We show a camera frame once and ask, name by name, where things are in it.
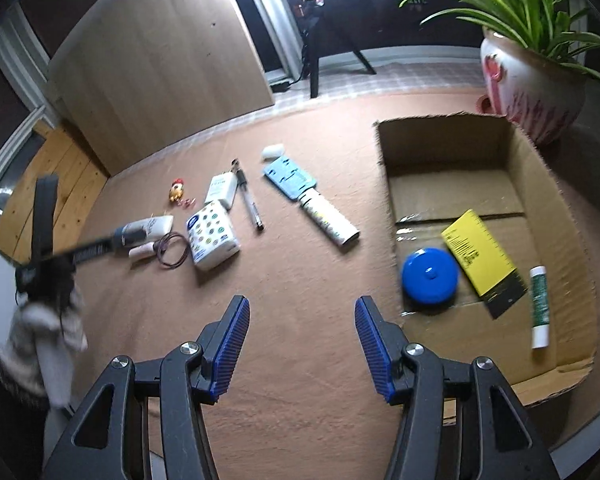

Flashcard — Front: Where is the black tripod stand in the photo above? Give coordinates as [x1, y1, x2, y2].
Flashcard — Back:
[299, 0, 377, 100]

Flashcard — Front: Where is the green spider plant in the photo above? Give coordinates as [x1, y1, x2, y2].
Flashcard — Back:
[375, 0, 600, 94]

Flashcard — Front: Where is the blue round tape measure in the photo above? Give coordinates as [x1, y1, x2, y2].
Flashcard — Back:
[401, 246, 460, 315]

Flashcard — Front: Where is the cartoon toy keychain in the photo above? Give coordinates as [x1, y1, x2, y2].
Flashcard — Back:
[168, 177, 196, 209]

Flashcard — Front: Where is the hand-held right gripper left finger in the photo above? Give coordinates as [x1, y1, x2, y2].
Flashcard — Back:
[40, 295, 251, 480]

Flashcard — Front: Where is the yellow booklet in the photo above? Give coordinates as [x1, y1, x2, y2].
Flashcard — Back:
[439, 208, 519, 297]

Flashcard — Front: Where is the white red flower pot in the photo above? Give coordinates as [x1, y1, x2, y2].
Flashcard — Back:
[479, 27, 589, 147]

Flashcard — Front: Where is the green white glue stick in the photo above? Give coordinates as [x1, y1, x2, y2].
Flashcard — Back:
[528, 265, 551, 350]

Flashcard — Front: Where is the light blue phone stand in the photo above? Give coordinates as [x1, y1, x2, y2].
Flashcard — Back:
[262, 155, 317, 201]

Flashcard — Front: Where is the white spray tube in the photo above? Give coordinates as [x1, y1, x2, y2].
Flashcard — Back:
[298, 188, 360, 249]

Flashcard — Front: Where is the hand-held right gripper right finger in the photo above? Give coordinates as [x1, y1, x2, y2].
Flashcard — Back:
[355, 296, 561, 480]

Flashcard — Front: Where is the cardboard box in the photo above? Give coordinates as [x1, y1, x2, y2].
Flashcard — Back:
[372, 111, 599, 409]

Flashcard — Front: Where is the checkered cloth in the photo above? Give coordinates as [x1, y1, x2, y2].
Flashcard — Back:
[105, 52, 492, 177]

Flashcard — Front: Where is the light wooden board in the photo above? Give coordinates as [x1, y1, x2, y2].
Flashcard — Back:
[47, 0, 276, 179]

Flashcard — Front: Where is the beige felt mat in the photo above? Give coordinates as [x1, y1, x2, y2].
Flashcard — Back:
[77, 87, 597, 480]

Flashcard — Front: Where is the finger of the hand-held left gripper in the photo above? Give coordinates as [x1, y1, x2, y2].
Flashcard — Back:
[70, 224, 150, 264]

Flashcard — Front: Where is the wooden plank crate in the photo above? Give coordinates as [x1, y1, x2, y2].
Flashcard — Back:
[0, 120, 111, 266]

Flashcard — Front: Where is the white wall charger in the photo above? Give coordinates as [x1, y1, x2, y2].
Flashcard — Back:
[204, 172, 239, 211]

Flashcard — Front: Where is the white cream tube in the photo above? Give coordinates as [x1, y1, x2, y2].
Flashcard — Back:
[122, 214, 175, 247]

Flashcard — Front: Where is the dotted tissue pack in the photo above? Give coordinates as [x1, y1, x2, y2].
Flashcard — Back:
[184, 200, 241, 271]

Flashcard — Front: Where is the clear ballpoint pen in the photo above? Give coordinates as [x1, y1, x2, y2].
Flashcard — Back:
[231, 158, 265, 232]

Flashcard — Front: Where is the white door frame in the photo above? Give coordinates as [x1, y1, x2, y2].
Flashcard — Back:
[250, 0, 307, 82]

